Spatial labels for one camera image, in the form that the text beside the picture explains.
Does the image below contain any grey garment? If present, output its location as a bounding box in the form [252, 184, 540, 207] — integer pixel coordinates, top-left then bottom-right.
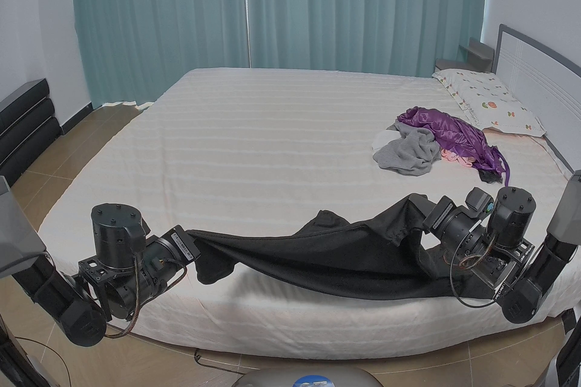
[373, 128, 441, 176]

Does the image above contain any grey bedside table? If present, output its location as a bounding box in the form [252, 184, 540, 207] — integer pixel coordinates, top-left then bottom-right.
[435, 37, 495, 73]

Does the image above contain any black T-shirt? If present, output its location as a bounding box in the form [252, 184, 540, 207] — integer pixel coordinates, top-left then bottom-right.
[186, 192, 495, 302]

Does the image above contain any purple satin garment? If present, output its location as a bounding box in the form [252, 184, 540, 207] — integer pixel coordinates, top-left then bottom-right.
[397, 106, 511, 186]

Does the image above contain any bed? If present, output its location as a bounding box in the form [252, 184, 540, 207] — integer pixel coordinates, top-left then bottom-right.
[38, 24, 581, 372]

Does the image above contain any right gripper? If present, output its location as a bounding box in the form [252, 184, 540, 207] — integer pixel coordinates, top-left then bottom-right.
[422, 197, 490, 263]

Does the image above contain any white garment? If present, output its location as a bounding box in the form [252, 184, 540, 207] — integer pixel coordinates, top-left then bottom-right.
[371, 130, 400, 152]

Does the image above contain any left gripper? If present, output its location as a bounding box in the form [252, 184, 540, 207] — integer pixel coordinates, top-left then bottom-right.
[136, 228, 202, 302]

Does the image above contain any white printed pillow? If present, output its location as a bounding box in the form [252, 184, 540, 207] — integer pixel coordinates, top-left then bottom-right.
[431, 69, 547, 136]

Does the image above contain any black lace garment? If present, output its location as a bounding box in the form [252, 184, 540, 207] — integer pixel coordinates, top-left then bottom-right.
[477, 167, 504, 185]

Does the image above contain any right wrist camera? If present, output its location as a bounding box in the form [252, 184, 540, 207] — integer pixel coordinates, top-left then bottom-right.
[465, 189, 496, 220]

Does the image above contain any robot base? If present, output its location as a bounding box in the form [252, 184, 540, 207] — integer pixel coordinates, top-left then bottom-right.
[234, 367, 377, 387]

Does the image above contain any black cable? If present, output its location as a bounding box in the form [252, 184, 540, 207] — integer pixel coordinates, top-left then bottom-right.
[194, 349, 246, 372]
[449, 256, 500, 309]

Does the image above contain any pink garment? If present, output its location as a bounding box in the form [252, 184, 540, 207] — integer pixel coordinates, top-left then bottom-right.
[439, 148, 477, 166]

